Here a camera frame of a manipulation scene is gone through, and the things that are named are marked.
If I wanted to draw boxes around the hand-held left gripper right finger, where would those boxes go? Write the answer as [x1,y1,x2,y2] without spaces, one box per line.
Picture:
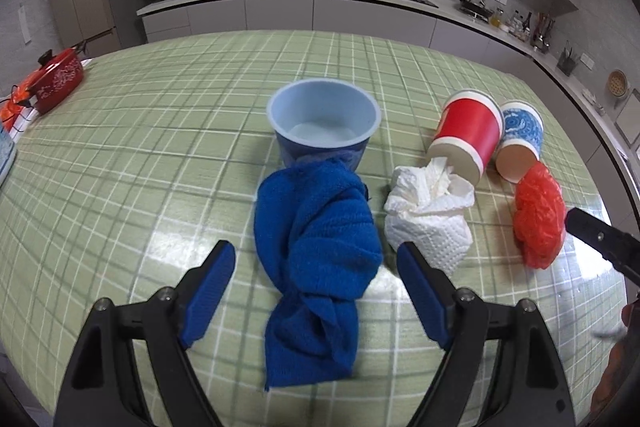
[396,241,576,427]

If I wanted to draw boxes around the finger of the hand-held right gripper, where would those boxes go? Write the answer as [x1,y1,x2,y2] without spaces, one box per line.
[565,207,640,288]

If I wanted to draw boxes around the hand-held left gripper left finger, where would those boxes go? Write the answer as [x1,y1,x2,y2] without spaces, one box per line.
[52,239,237,427]

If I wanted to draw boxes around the white paper towel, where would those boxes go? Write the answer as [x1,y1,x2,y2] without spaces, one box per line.
[384,156,475,277]

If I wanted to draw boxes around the red plastic bag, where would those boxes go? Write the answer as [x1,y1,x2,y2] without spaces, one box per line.
[514,161,567,270]

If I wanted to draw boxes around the blue towel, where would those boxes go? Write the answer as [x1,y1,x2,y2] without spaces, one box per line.
[253,158,383,392]

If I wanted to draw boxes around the blue patterned paper cup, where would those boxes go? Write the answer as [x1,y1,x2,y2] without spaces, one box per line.
[495,101,544,182]

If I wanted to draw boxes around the red paper cup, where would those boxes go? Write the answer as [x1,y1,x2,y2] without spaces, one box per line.
[426,89,505,184]

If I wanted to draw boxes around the light blue plastic cup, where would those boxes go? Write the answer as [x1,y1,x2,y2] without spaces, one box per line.
[266,78,382,172]

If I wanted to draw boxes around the person's right hand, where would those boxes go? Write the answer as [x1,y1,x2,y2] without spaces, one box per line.
[590,298,640,418]

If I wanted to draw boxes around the white cutting board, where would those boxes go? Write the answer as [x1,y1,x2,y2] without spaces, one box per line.
[616,89,640,135]

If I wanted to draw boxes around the green checked tablecloth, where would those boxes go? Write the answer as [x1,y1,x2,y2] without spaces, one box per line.
[0,30,628,427]

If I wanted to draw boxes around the round bamboo strainer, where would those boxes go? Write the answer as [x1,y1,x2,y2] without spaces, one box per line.
[607,69,628,98]

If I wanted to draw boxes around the black knife holder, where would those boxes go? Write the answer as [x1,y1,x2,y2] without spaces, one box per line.
[556,41,581,76]

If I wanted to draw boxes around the utensil holder with utensils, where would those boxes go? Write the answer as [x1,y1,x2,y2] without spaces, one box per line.
[532,12,556,52]

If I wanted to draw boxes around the red enamel pot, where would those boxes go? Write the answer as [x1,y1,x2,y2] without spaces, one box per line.
[12,48,86,115]

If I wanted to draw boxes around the pan with glass lid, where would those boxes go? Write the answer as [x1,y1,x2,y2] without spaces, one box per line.
[441,0,496,20]

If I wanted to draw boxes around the orange plastic bag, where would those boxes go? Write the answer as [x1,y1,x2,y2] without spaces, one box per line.
[0,87,31,128]

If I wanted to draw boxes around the grey kitchen counter cabinets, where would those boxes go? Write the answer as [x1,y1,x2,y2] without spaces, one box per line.
[136,0,640,208]

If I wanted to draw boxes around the white wall note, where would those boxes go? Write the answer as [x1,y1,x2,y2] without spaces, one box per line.
[17,3,33,45]

